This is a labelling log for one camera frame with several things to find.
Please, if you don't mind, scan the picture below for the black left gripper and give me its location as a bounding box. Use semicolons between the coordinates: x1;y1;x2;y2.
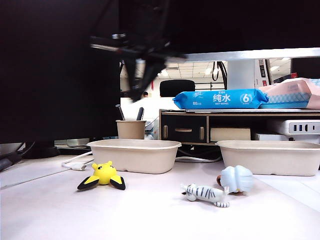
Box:
89;32;187;103

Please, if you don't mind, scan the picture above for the yellow black-eared doll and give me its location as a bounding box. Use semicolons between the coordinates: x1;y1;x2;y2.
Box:
76;161;127;192

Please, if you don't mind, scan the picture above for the white striped tiger doll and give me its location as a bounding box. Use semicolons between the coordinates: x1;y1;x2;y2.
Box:
180;183;231;209

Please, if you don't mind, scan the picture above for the pale blue round doll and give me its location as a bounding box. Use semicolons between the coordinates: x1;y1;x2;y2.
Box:
216;164;255;196

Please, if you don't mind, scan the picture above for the beige pulp paper box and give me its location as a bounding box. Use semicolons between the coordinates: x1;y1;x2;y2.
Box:
215;139;320;177
86;139;183;175

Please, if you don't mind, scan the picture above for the beige cardboard box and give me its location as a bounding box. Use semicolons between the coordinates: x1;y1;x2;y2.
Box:
210;127;252;142

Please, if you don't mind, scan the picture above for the flat white box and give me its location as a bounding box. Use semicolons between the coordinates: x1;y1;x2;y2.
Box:
254;133;320;142

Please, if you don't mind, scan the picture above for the black office chair back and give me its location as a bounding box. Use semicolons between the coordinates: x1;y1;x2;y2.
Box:
159;79;196;98

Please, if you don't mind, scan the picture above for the silver-tipped dark pen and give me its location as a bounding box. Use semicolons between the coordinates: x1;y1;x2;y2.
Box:
115;104;126;121

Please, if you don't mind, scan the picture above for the brown paper cup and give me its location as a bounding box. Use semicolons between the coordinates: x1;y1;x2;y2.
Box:
115;119;147;140

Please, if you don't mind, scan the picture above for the black wooden desk organizer shelf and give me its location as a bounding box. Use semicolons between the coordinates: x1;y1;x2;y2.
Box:
159;108;320;146

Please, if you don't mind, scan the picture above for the blue wet wipes pack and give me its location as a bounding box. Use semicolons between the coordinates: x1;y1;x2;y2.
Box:
172;88;270;110

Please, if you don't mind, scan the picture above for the large black computer monitor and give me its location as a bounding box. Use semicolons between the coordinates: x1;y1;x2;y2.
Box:
0;0;121;160

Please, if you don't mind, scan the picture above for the white printed poster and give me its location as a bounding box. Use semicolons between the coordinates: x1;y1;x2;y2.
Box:
254;58;273;87

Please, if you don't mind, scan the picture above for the pink tissue pack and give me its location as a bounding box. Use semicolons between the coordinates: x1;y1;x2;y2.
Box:
258;77;320;110

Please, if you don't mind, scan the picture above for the dark grey flat device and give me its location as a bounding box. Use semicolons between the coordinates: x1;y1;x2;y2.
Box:
0;149;24;173

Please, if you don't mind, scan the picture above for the white USB hub dock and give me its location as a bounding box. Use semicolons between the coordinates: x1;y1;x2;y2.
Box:
288;119;320;136

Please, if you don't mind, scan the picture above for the white table cable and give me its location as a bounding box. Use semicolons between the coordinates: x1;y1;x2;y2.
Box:
174;156;223;164

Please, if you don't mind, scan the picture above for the white cable with adapter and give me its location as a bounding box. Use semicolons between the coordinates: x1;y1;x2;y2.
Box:
61;151;95;172

